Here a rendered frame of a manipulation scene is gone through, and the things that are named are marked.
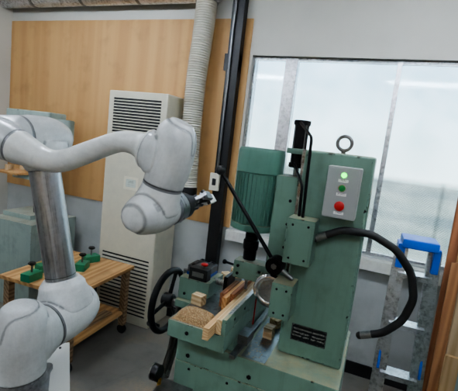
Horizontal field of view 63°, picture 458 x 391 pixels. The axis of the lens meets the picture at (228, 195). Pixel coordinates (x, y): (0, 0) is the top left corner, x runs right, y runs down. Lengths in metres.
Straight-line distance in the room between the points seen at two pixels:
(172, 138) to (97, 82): 2.73
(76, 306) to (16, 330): 0.22
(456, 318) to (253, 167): 1.62
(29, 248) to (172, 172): 2.55
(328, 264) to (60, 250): 0.90
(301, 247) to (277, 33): 1.96
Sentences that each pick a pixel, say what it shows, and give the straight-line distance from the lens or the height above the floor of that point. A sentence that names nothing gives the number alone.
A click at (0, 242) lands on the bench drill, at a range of 3.57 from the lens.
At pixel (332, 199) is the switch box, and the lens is 1.21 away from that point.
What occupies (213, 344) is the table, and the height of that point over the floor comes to 0.86.
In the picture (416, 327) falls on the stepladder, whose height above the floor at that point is 0.75.
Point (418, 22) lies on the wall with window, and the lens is 2.81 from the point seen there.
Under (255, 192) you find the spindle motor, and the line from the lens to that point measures 1.36.
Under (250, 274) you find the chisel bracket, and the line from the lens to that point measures 1.48.
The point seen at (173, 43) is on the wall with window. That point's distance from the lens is 3.21.
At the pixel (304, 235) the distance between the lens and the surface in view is 1.22.
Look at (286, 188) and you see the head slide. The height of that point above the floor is 1.38.
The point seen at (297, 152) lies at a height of 1.51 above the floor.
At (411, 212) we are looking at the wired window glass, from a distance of 2.78.
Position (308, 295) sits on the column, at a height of 1.03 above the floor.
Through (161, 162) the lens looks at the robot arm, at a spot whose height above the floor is 1.45.
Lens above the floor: 1.52
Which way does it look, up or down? 8 degrees down
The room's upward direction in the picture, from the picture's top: 7 degrees clockwise
